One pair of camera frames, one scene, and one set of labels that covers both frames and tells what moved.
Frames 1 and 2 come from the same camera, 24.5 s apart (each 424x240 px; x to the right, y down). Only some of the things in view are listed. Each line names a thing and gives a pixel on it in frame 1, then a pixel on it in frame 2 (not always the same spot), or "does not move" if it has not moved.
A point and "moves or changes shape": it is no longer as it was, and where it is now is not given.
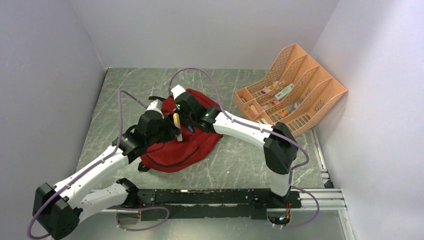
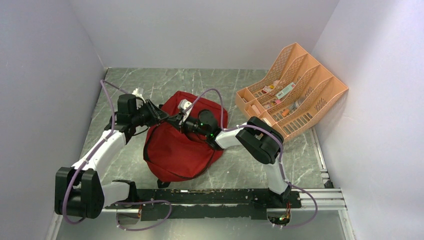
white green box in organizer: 284,92 does not move
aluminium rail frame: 326,200 does not move
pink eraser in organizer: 254,109 does not move
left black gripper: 172,131 → 159,114
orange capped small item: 284,113 does not move
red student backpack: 174,155 moves or changes shape
